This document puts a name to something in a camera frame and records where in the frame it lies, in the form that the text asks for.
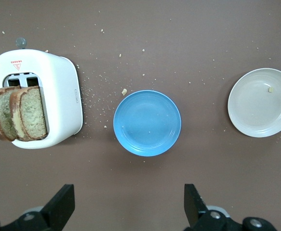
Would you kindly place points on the white toaster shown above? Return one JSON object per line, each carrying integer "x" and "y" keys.
{"x": 60, "y": 96}

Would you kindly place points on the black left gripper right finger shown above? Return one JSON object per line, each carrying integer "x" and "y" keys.
{"x": 193, "y": 204}

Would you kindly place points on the small yellowish bread crumb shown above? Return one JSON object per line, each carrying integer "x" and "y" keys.
{"x": 271, "y": 90}

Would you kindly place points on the blue plate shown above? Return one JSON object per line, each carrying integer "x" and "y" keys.
{"x": 147, "y": 124}

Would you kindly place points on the brown bread slice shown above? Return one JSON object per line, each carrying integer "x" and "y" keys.
{"x": 33, "y": 113}
{"x": 0, "y": 115}

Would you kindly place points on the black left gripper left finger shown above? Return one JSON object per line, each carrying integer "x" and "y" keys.
{"x": 60, "y": 204}

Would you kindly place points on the beige plate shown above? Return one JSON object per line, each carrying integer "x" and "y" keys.
{"x": 258, "y": 108}

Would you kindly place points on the large bread crumb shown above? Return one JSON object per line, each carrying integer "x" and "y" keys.
{"x": 124, "y": 92}

